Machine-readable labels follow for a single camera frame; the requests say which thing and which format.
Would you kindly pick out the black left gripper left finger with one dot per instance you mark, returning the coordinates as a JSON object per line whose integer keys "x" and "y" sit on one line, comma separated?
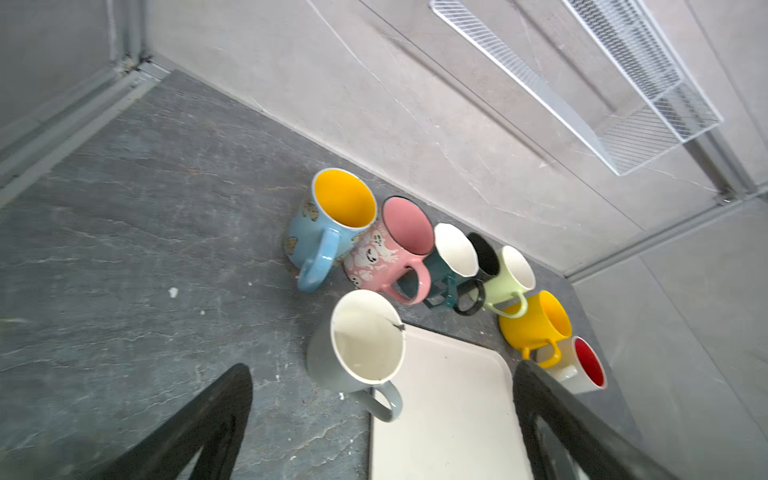
{"x": 209, "y": 429}

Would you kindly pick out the black mug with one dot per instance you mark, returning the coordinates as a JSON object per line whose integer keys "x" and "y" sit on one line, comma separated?
{"x": 489, "y": 267}

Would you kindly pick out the grey mug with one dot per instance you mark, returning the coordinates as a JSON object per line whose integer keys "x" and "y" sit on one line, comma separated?
{"x": 358, "y": 350}

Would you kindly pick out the beige plastic tray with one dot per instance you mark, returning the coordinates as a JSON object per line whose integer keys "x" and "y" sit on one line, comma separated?
{"x": 458, "y": 420}

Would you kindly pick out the light green mug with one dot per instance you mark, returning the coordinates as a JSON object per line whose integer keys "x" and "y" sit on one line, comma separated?
{"x": 516, "y": 277}

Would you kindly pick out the white mug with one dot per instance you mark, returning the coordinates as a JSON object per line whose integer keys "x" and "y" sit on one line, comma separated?
{"x": 579, "y": 370}

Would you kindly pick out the white wire mesh basket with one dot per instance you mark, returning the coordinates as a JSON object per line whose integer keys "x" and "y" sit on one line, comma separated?
{"x": 603, "y": 69}

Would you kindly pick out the pink ghost pattern mug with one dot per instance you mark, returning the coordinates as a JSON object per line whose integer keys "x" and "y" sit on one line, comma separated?
{"x": 398, "y": 241}

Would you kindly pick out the blue butterfly mug yellow inside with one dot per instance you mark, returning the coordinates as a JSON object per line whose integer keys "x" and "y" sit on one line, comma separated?
{"x": 332, "y": 217}

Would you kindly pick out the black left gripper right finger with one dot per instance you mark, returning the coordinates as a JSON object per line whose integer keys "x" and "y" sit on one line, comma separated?
{"x": 600, "y": 451}

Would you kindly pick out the dark green mug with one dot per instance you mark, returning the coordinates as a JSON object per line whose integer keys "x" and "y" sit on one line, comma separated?
{"x": 453, "y": 262}

